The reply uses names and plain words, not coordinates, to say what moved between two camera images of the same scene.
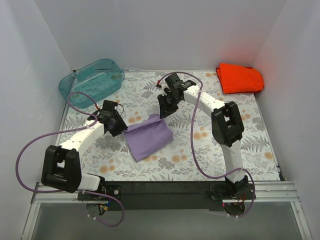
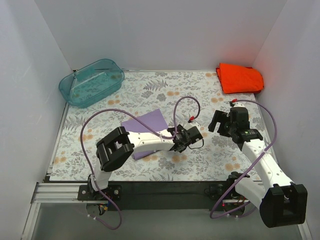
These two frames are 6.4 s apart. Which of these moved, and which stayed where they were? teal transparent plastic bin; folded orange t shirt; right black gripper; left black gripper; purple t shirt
Moved: right black gripper; purple t shirt; left black gripper
Stayed: teal transparent plastic bin; folded orange t shirt
